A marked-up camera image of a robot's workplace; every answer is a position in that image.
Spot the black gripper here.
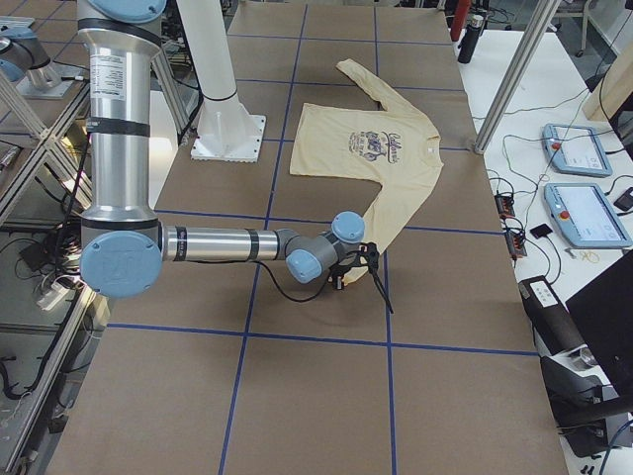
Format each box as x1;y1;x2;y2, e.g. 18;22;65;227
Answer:
329;242;394;314

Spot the beige long-sleeve graphic shirt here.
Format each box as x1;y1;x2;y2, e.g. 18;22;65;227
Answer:
289;58;445;291

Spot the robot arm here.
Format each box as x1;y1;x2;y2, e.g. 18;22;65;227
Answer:
78;1;379;299

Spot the lower teach pendant tablet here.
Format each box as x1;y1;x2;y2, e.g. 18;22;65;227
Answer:
543;183;632;249

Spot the teach pendant tablet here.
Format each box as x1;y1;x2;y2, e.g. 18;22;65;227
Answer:
542;123;613;177
543;183;632;249

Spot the black monitor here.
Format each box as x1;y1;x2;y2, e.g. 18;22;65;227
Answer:
566;252;632;395

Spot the upper teach pendant tablet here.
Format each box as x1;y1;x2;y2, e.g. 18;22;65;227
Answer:
542;123;613;177

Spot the black water bottle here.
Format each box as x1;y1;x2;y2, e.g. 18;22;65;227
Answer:
457;14;485;64

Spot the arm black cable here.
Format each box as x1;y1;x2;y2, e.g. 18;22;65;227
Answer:
256;259;337;303

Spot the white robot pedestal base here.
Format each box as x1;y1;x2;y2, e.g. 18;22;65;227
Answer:
177;0;266;162

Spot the aluminium frame post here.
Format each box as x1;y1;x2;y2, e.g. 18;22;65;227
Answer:
473;0;561;154

